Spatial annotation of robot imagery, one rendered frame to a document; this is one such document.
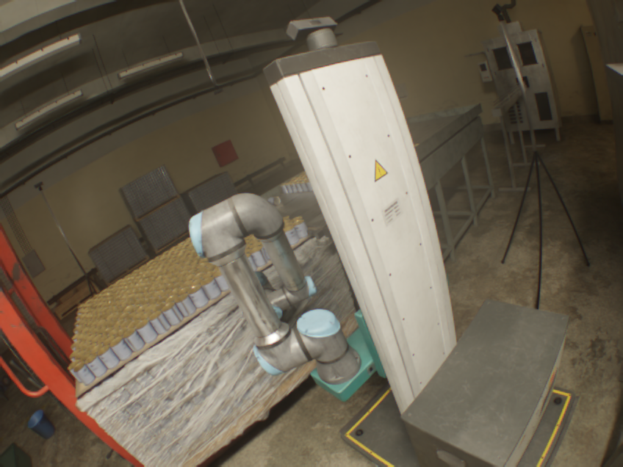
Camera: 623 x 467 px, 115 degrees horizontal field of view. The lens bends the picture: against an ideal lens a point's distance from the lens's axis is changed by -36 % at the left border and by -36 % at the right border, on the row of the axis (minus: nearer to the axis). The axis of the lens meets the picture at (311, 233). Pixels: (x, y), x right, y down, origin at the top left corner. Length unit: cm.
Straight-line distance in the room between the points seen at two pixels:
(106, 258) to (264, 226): 803
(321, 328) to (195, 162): 1028
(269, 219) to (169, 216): 814
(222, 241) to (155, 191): 807
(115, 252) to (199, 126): 526
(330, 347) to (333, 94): 68
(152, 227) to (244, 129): 531
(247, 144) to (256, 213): 1108
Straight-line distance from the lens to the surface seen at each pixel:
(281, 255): 92
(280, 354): 91
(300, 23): 77
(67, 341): 231
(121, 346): 135
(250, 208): 80
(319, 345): 91
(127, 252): 873
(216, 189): 932
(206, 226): 81
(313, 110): 67
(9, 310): 172
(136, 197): 876
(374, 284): 79
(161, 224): 886
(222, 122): 1162
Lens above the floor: 165
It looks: 21 degrees down
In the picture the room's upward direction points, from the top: 23 degrees counter-clockwise
